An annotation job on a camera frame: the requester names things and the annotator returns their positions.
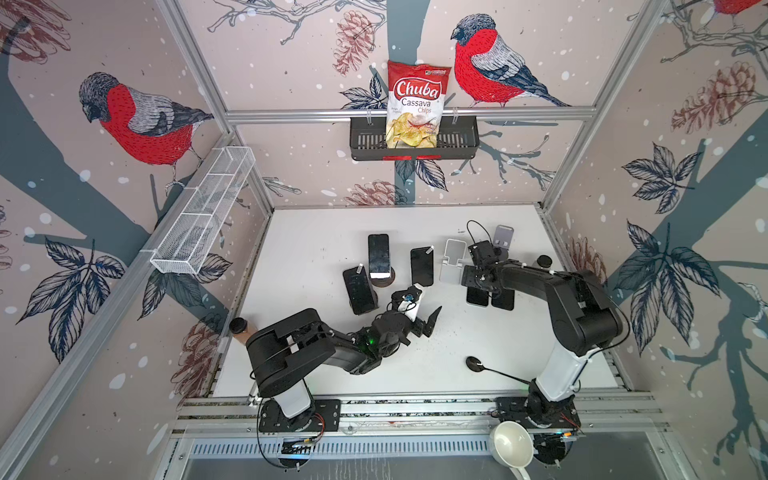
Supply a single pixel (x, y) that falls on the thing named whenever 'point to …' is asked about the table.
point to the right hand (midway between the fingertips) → (474, 284)
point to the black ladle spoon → (476, 364)
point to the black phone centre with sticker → (422, 265)
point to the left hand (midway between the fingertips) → (428, 300)
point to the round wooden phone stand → (385, 281)
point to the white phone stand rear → (455, 250)
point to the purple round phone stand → (503, 236)
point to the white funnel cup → (512, 445)
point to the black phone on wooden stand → (379, 256)
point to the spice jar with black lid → (544, 261)
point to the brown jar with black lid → (238, 327)
